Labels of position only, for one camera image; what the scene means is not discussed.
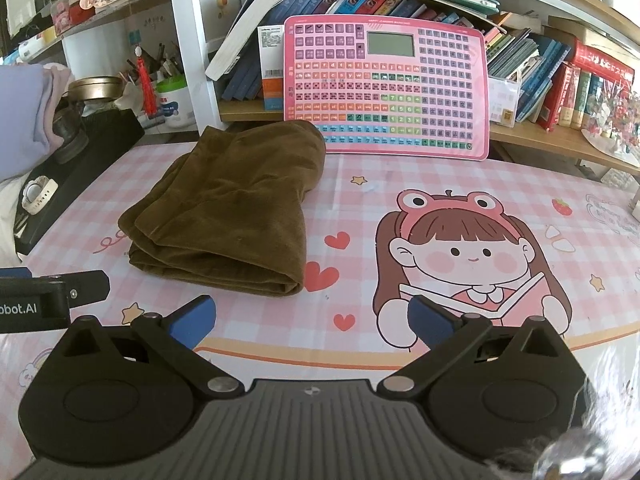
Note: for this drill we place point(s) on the white bookshelf frame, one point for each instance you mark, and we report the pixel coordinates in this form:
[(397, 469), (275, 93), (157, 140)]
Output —
[(187, 35)]

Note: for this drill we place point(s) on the dark round metal weights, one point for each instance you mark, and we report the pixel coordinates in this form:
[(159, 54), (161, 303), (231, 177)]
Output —
[(67, 132)]

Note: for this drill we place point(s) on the pink checkered printed desk mat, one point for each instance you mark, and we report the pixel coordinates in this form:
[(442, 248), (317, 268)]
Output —
[(450, 195)]

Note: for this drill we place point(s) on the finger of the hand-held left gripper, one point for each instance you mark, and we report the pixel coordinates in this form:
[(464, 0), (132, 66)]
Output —
[(85, 286)]

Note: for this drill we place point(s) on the black case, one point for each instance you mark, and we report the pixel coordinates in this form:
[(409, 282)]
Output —
[(100, 145)]

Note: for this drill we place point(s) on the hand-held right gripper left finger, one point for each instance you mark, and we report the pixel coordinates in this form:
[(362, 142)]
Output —
[(192, 321)]

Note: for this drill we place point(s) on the small white carton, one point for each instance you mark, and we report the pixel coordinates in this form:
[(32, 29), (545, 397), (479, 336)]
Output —
[(504, 100)]

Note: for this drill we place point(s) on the olive brown pants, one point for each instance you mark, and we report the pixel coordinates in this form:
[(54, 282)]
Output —
[(225, 200)]

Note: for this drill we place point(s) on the lavender cloth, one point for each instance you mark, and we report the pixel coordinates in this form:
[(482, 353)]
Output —
[(22, 115)]

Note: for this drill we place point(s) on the row of thick red books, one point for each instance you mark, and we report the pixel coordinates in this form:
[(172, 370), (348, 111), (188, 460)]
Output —
[(585, 90)]

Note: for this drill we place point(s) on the pens in holder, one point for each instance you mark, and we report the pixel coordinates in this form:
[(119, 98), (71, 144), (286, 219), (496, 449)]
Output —
[(167, 62)]

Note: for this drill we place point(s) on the white smartwatch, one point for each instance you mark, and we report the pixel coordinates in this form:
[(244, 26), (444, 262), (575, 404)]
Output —
[(36, 194)]

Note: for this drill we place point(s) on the white and orange box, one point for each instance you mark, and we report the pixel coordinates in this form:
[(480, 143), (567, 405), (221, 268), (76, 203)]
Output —
[(271, 70)]

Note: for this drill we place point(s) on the red tassel charm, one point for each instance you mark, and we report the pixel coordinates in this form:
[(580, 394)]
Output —
[(146, 80)]

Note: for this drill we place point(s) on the row of blue books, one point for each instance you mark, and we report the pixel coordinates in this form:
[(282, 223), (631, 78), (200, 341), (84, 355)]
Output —
[(310, 5)]

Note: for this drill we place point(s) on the brass bowl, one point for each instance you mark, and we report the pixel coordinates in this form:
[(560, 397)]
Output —
[(95, 89)]

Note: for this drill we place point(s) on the pink flower decoration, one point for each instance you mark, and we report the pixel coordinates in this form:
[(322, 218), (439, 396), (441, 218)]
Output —
[(615, 125)]

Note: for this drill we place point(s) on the pink learning keyboard board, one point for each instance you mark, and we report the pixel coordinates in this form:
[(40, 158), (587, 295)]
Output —
[(385, 90)]

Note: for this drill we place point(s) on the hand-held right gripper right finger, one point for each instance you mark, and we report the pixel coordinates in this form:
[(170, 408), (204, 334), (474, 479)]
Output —
[(430, 323)]

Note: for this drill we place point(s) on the white jar with green label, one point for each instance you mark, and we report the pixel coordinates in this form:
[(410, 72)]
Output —
[(175, 105)]

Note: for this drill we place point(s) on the row of leaning books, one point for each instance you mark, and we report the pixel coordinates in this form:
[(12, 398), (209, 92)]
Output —
[(520, 55)]

